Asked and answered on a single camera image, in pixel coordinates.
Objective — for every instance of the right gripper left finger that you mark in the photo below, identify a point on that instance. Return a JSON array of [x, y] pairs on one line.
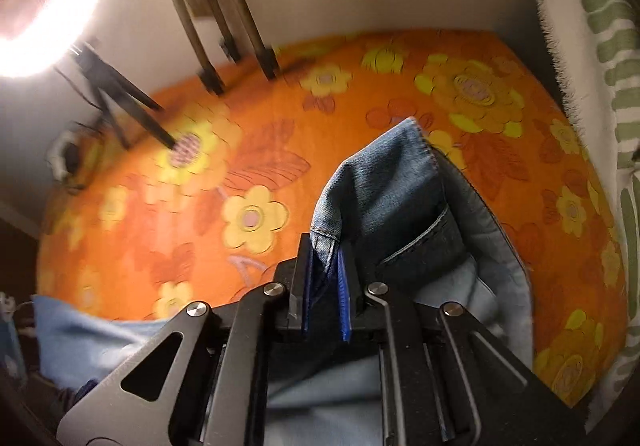
[[300, 284]]

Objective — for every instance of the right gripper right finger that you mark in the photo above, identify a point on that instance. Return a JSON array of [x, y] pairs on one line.
[[349, 292]]

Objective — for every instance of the light blue denim pants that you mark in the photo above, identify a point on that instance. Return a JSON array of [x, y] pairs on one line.
[[442, 355]]

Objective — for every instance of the orange floral bedspread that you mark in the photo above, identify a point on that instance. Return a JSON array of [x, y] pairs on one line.
[[133, 235]]

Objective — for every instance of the black mini tripod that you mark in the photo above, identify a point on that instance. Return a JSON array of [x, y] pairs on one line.
[[105, 83]]

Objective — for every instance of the green striped white pillow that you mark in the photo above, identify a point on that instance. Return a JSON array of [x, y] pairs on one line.
[[594, 45]]

